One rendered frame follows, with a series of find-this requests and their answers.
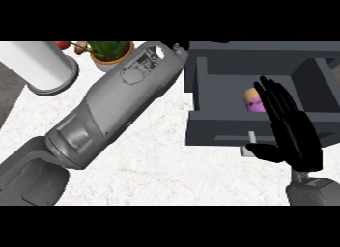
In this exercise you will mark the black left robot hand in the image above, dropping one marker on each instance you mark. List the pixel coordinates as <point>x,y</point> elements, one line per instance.
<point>181,44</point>

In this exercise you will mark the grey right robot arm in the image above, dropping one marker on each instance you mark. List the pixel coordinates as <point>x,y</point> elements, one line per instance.
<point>320,193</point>

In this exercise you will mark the dark grey open drawer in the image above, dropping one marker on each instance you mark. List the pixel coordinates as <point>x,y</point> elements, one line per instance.
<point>226,87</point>

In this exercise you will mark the dark grey drawer front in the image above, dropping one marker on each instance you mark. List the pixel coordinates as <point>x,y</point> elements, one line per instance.
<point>226,127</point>

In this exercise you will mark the green plant in pale pot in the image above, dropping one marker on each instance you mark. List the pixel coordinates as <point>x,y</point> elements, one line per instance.
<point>109,51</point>

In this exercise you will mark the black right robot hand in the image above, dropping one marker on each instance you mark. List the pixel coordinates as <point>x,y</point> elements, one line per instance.
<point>295,138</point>

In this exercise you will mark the pink and orange can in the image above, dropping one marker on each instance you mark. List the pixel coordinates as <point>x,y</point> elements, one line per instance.
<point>254,101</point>

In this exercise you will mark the white cylinder with grey base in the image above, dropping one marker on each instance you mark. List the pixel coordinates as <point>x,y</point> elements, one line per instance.
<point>40,64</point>

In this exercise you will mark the red round fruit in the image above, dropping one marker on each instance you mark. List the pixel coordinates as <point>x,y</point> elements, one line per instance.
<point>63,44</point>

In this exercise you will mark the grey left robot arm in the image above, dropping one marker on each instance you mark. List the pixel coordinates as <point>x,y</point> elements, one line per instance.
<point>116,96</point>

